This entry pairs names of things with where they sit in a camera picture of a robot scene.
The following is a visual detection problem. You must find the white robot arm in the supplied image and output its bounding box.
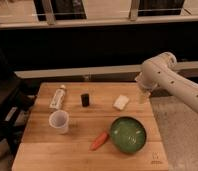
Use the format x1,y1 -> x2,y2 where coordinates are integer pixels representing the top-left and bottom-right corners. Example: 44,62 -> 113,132
135,52 -> 198,113

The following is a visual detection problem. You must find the black eraser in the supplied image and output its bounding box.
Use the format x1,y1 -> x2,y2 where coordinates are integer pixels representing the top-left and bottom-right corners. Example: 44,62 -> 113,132
81,93 -> 90,107

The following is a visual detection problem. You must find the green bowl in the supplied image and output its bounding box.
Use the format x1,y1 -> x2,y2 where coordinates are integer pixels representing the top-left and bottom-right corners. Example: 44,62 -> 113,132
109,116 -> 147,154

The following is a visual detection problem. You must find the white sponge block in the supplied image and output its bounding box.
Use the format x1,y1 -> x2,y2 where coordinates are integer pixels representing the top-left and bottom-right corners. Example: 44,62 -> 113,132
113,95 -> 130,110

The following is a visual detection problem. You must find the orange carrot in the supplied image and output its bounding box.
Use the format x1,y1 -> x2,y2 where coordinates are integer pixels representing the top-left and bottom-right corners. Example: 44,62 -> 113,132
90,131 -> 109,150

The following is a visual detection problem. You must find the black side table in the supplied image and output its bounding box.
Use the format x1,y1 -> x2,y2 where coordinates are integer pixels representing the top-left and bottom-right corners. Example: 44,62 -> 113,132
0,77 -> 34,152

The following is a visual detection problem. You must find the white plastic cup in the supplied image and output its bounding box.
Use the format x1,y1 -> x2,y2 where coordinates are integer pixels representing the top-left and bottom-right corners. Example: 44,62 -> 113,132
49,110 -> 69,134

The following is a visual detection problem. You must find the white plastic bottle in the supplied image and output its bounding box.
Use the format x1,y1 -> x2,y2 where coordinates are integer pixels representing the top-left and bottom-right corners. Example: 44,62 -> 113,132
49,85 -> 66,110

